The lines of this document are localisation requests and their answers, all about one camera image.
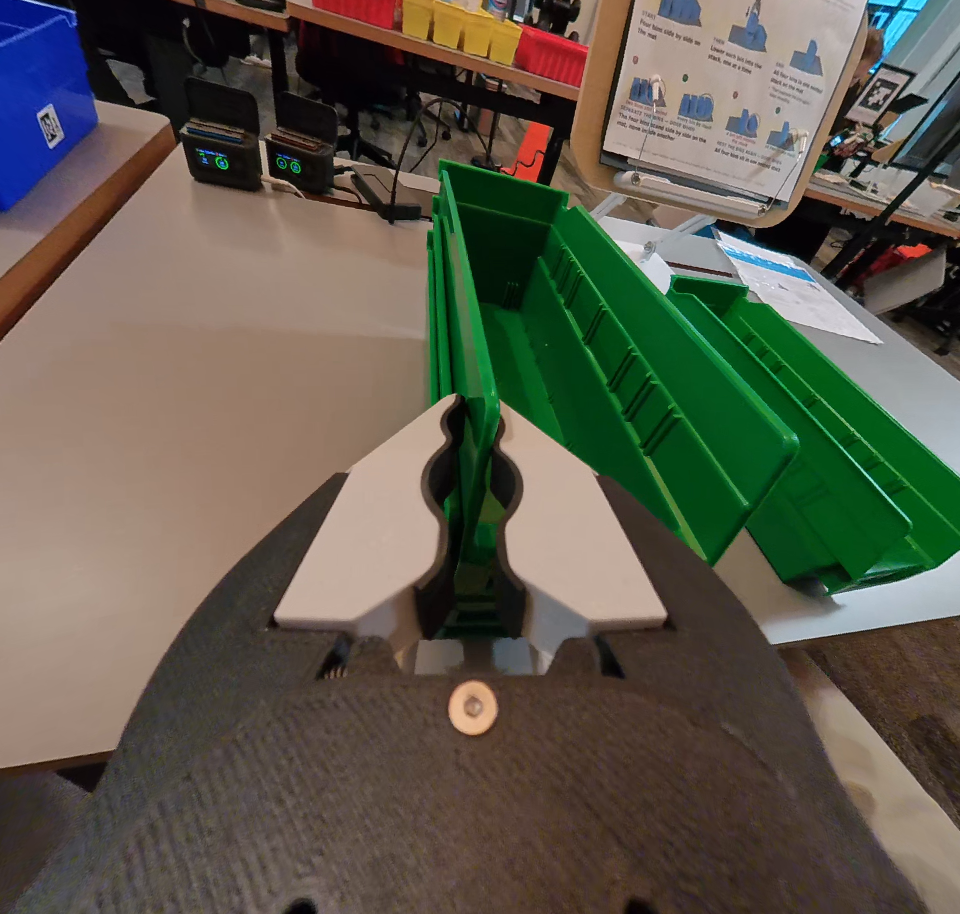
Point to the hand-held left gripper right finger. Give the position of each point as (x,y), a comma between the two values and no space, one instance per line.
(577,554)

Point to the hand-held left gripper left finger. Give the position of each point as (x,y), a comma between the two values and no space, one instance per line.
(352,546)

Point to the green plastic bin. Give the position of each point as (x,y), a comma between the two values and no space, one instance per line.
(877,565)
(817,434)
(600,374)
(435,314)

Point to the grey desk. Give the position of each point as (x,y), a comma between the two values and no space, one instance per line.
(187,374)

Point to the small white object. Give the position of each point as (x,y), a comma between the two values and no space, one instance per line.
(656,265)

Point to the printed paper sheet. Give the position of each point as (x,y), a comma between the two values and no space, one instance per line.
(795,284)

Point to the black power adapter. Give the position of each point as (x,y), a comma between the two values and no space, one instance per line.
(382,190)

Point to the black battery charger case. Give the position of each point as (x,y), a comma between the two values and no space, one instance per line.
(217,148)
(296,156)

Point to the orange object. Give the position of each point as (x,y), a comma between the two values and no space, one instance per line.
(536,145)

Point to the black office chair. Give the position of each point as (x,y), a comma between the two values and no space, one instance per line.
(390,122)

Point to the wooden clipboard stand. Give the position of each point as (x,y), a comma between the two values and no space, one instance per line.
(592,103)

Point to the wood-edged side table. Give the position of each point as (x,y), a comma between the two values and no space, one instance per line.
(82,178)

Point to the background work table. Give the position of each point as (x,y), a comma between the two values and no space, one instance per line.
(877,205)

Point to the black stand pole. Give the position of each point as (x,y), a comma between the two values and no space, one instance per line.
(900,178)

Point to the long wooden table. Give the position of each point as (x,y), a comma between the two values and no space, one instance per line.
(420,55)

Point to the small red plastic bin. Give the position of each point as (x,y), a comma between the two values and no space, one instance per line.
(551,55)

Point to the instruction poster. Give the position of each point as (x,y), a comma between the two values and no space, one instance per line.
(735,66)

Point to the blue plastic bin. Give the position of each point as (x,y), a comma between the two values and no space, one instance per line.
(37,103)

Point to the black and white tag sign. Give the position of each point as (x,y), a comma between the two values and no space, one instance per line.
(885,96)

